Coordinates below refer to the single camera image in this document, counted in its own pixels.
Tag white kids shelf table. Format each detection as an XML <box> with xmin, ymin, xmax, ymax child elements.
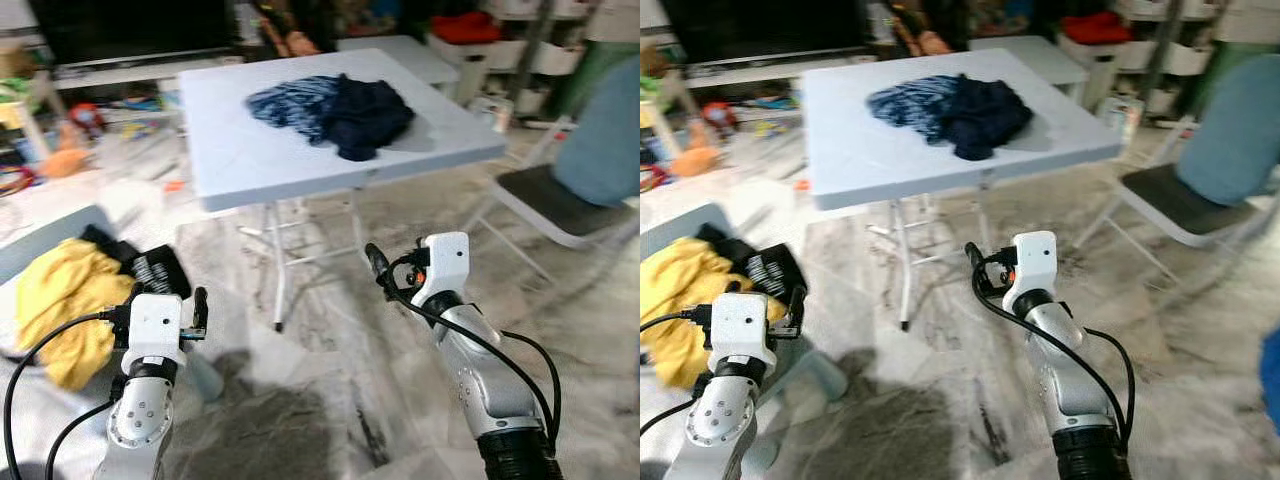
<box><xmin>640</xmin><ymin>70</ymin><xmax>681</xmax><ymax>166</ymax></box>
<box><xmin>0</xmin><ymin>70</ymin><xmax>53</xmax><ymax>166</ymax></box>

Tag white folding chair grey seat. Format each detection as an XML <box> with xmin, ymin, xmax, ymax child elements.
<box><xmin>460</xmin><ymin>115</ymin><xmax>640</xmax><ymax>251</ymax></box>
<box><xmin>1075</xmin><ymin>115</ymin><xmax>1280</xmax><ymax>281</ymax></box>

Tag small white table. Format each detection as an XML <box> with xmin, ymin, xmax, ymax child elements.
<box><xmin>335</xmin><ymin>35</ymin><xmax>463</xmax><ymax>86</ymax></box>
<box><xmin>965</xmin><ymin>35</ymin><xmax>1091</xmax><ymax>86</ymax></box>

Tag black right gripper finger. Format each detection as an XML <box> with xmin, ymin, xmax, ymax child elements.
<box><xmin>364</xmin><ymin>242</ymin><xmax>395</xmax><ymax>301</ymax></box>
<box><xmin>963</xmin><ymin>242</ymin><xmax>991</xmax><ymax>299</ymax></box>

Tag red cloth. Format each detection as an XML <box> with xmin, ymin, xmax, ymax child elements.
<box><xmin>430</xmin><ymin>12</ymin><xmax>503</xmax><ymax>44</ymax></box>
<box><xmin>1058</xmin><ymin>12</ymin><xmax>1133</xmax><ymax>44</ymax></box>

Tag wet wipes packet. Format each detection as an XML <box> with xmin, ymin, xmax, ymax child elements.
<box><xmin>470</xmin><ymin>95</ymin><xmax>516</xmax><ymax>131</ymax></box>
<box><xmin>1098</xmin><ymin>95</ymin><xmax>1141</xmax><ymax>136</ymax></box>

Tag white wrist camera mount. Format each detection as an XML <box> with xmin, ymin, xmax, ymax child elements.
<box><xmin>1003</xmin><ymin>232</ymin><xmax>1059</xmax><ymax>316</ymax></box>
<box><xmin>708</xmin><ymin>293</ymin><xmax>779</xmax><ymax>373</ymax></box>
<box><xmin>415</xmin><ymin>232</ymin><xmax>471</xmax><ymax>309</ymax></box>
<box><xmin>120</xmin><ymin>293</ymin><xmax>186</xmax><ymax>373</ymax></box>

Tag blue grey seat cushion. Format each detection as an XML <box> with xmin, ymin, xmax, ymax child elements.
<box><xmin>553</xmin><ymin>60</ymin><xmax>640</xmax><ymax>208</ymax></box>
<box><xmin>1175</xmin><ymin>55</ymin><xmax>1280</xmax><ymax>208</ymax></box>

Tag white plastic folding table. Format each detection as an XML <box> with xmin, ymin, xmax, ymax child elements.
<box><xmin>800</xmin><ymin>48</ymin><xmax>1123</xmax><ymax>333</ymax></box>
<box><xmin>178</xmin><ymin>48</ymin><xmax>508</xmax><ymax>333</ymax></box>

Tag orange plush toy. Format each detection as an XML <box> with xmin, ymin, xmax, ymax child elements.
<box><xmin>40</xmin><ymin>145</ymin><xmax>91</xmax><ymax>181</ymax></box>
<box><xmin>668</xmin><ymin>145</ymin><xmax>721</xmax><ymax>181</ymax></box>

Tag black television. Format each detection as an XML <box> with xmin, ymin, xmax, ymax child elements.
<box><xmin>655</xmin><ymin>0</ymin><xmax>871</xmax><ymax>69</ymax></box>
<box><xmin>28</xmin><ymin>0</ymin><xmax>241</xmax><ymax>69</ymax></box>

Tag white television stand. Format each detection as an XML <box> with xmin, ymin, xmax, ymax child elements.
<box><xmin>50</xmin><ymin>50</ymin><xmax>246</xmax><ymax>91</ymax></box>
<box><xmin>680</xmin><ymin>50</ymin><xmax>871</xmax><ymax>91</ymax></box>

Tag blue plaid shirt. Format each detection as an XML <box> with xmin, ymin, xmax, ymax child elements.
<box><xmin>245</xmin><ymin>75</ymin><xmax>346</xmax><ymax>144</ymax></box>
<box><xmin>865</xmin><ymin>75</ymin><xmax>966</xmax><ymax>144</ymax></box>

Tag navy blue shirt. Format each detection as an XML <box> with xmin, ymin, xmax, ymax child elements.
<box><xmin>318</xmin><ymin>73</ymin><xmax>416</xmax><ymax>163</ymax></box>
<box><xmin>938</xmin><ymin>73</ymin><xmax>1036</xmax><ymax>163</ymax></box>

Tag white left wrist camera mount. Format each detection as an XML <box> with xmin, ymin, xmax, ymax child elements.
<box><xmin>120</xmin><ymin>293</ymin><xmax>186</xmax><ymax>373</ymax></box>
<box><xmin>708</xmin><ymin>293</ymin><xmax>779</xmax><ymax>373</ymax></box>

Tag red round toy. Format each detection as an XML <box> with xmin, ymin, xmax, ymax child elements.
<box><xmin>68</xmin><ymin>102</ymin><xmax>106</xmax><ymax>138</ymax></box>
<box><xmin>700</xmin><ymin>102</ymin><xmax>736</xmax><ymax>138</ymax></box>

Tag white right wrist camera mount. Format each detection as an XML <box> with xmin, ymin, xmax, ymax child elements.
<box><xmin>415</xmin><ymin>232</ymin><xmax>471</xmax><ymax>309</ymax></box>
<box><xmin>1003</xmin><ymin>232</ymin><xmax>1059</xmax><ymax>316</ymax></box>

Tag yellow printed shirt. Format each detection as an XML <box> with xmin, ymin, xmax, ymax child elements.
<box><xmin>640</xmin><ymin>237</ymin><xmax>791</xmax><ymax>391</ymax></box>
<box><xmin>13</xmin><ymin>237</ymin><xmax>136</xmax><ymax>391</ymax></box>

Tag white storage drawer box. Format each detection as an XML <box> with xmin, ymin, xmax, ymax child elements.
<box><xmin>528</xmin><ymin>40</ymin><xmax>591</xmax><ymax>79</ymax></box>
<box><xmin>1055</xmin><ymin>35</ymin><xmax>1151</xmax><ymax>106</ymax></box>
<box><xmin>1155</xmin><ymin>40</ymin><xmax>1216</xmax><ymax>79</ymax></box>
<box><xmin>428</xmin><ymin>35</ymin><xmax>526</xmax><ymax>106</ymax></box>

